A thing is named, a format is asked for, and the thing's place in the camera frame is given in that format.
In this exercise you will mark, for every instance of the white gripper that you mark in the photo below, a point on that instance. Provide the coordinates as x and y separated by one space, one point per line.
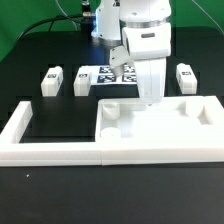
151 75

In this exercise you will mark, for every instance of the white desk tabletop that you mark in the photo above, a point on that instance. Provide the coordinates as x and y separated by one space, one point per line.
186 118

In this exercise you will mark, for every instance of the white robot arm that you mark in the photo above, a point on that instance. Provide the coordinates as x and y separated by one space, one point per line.
139 35

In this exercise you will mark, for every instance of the white marker sheet with tags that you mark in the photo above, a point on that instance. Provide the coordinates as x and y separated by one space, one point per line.
102 75

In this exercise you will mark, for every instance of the black cable connector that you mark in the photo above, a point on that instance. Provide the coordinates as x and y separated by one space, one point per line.
87 24

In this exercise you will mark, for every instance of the white U-shaped obstacle frame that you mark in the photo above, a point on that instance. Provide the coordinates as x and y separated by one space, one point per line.
15 153

